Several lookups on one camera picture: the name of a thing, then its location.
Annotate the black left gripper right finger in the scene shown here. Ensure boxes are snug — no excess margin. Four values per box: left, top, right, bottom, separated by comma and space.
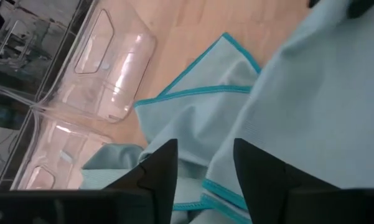
233, 138, 340, 224

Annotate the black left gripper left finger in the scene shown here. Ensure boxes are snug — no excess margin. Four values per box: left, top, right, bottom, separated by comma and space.
104, 138, 179, 224

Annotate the light blue microfiber towel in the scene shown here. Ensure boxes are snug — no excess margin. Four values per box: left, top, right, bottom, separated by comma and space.
171, 0, 374, 224
133, 32, 263, 175

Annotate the green microfiber towel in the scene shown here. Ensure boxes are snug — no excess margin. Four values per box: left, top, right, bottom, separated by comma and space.
80, 142, 146, 190

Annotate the clear plastic bin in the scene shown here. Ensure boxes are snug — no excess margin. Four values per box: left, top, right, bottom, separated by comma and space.
0, 86, 115, 191
0, 0, 158, 124

